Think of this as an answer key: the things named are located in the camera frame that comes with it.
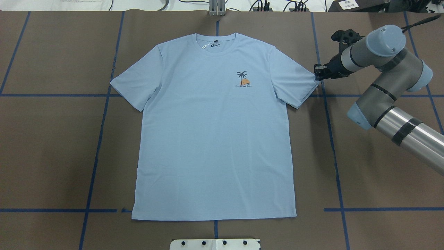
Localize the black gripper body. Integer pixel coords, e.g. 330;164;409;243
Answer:
323;30;364;79

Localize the light blue t-shirt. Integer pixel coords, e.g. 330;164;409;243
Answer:
110;33;318;221

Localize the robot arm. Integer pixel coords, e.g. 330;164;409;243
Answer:
314;24;444;175

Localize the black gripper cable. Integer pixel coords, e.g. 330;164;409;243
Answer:
402;15;442;33

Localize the aluminium frame post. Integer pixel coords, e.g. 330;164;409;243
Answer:
208;0;226;16

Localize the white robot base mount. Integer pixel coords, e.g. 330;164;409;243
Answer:
169;238;261;250

